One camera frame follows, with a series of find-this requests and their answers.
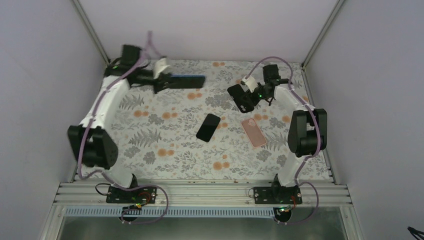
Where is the blue edged smartphone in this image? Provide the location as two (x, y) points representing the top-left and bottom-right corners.
(155, 75), (206, 91)

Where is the pink phone case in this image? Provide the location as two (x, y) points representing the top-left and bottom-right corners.
(241, 118), (267, 148)

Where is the black smartphone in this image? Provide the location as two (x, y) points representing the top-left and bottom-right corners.
(196, 113), (221, 143)

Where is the black phone case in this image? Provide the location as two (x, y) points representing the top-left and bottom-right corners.
(227, 84), (255, 113)

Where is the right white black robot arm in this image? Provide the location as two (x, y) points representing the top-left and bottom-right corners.
(242, 64), (327, 204)

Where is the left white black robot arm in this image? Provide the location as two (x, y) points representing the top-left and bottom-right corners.
(67, 44), (170, 203)

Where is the floral patterned table mat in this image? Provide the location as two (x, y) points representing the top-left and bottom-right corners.
(78, 58), (332, 182)

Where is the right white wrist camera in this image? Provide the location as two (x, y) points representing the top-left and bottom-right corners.
(241, 75), (259, 93)

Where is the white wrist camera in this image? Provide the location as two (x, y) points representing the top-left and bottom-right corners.
(152, 57), (171, 79)
(241, 75), (259, 93)

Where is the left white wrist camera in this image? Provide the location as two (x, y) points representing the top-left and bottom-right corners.
(152, 57), (171, 79)

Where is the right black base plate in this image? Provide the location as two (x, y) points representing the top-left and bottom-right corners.
(253, 185), (303, 205)

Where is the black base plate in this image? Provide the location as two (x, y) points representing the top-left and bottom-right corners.
(105, 186), (157, 205)
(253, 185), (303, 205)

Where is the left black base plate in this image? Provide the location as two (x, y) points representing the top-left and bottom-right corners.
(105, 186), (157, 205)

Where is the aluminium frame rail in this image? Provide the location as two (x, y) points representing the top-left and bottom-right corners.
(53, 179), (353, 207)

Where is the slotted grey cable duct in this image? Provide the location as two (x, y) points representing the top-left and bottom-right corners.
(63, 206), (275, 219)

